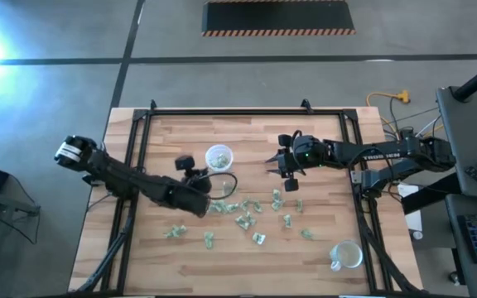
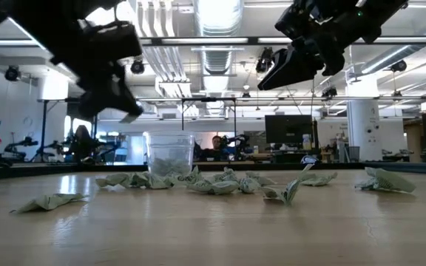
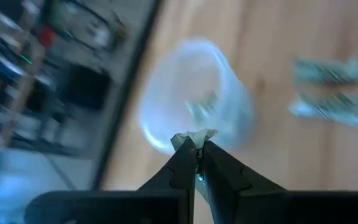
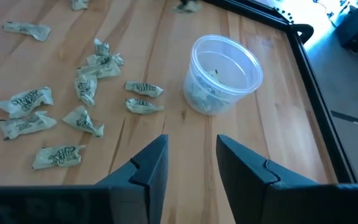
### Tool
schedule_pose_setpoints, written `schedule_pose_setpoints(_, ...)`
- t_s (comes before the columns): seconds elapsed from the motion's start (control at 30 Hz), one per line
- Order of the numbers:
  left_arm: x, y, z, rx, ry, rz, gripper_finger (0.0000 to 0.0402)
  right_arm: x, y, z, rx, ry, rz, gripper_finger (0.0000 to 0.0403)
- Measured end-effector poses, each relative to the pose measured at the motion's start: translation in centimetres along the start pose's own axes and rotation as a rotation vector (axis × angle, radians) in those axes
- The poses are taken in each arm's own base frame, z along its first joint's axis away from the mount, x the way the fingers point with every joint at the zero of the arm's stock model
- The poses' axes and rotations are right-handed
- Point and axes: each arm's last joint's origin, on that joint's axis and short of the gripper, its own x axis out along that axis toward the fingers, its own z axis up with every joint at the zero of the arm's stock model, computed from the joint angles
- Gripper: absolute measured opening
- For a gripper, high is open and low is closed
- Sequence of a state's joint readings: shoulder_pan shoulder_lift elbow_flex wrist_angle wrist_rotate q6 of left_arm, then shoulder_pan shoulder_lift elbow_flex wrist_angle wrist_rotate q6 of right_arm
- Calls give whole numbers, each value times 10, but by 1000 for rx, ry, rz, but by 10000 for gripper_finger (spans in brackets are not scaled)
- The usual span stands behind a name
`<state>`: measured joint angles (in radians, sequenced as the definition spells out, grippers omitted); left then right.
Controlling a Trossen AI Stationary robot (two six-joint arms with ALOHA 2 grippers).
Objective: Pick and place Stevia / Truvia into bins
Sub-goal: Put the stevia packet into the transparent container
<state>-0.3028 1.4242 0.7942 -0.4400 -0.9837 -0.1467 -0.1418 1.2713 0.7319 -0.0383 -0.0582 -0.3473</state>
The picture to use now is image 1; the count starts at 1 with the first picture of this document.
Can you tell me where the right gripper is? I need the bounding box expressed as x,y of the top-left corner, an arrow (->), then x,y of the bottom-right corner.
264,142 -> 306,193

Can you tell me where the heap of packets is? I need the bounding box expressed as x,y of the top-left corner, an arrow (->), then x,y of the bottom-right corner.
210,152 -> 230,170

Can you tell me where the clear plastic round container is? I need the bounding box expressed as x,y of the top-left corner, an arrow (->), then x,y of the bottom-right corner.
204,143 -> 235,173

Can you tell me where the white paper sheet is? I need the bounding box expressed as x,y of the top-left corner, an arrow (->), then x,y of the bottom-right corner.
397,183 -> 424,233

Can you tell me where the black hazard-striped floor mat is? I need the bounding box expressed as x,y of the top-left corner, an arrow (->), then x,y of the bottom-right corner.
200,0 -> 357,38

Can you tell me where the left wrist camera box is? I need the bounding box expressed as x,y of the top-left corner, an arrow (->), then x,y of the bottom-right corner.
174,154 -> 196,172

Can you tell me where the black left camera cable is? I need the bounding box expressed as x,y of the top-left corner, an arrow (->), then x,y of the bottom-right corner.
199,171 -> 239,201

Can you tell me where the yellow extension cord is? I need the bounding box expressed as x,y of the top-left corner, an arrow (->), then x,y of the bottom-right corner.
365,89 -> 446,142

